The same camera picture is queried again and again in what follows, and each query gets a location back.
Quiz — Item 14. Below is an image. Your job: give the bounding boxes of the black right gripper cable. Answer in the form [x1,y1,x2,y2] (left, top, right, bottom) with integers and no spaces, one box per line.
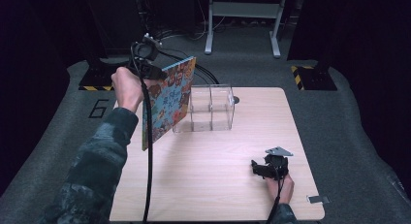
[265,164,287,224]

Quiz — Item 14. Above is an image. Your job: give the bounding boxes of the white metal desk frame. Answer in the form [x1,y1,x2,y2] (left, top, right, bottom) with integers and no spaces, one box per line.
[204,0,289,59]

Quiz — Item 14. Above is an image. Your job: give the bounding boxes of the colourful picture book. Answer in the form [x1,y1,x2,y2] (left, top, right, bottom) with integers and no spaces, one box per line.
[142,55,198,152]

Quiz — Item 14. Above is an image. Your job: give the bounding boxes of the black floor cable bundle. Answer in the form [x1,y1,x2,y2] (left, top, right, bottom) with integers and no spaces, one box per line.
[149,28,221,86]

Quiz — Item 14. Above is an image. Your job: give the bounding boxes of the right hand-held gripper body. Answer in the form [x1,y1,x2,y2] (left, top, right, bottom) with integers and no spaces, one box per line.
[262,145,295,181]

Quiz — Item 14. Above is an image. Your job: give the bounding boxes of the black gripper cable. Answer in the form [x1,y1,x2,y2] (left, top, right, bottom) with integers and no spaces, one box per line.
[130,44,155,224]
[265,164,287,224]

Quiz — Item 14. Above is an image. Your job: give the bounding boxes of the clear acrylic book organizer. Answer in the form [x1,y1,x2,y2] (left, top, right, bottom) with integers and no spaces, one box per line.
[172,84,236,134]

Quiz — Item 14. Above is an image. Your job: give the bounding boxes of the black stand with striped base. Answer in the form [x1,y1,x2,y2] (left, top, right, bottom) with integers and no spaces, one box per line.
[78,0,127,92]
[290,0,338,91]

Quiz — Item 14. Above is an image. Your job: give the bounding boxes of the grey tape strip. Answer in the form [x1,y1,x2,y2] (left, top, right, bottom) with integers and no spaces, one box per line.
[306,195,331,205]

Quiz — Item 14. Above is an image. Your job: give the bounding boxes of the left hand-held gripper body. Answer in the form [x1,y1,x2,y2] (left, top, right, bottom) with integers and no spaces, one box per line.
[130,32,163,73]

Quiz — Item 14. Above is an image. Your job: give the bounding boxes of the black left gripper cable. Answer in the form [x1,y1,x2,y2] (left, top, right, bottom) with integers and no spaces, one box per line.
[130,44,155,224]

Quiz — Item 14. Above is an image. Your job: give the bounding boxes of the person's right hand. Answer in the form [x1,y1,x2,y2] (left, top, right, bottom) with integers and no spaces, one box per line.
[265,173,296,206]

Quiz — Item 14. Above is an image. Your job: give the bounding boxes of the person's left hand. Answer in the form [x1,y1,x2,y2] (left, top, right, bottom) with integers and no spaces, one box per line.
[111,66,152,113]

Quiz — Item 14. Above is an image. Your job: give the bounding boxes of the black equipment cabinet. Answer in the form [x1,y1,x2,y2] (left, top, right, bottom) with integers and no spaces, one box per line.
[105,0,151,56]

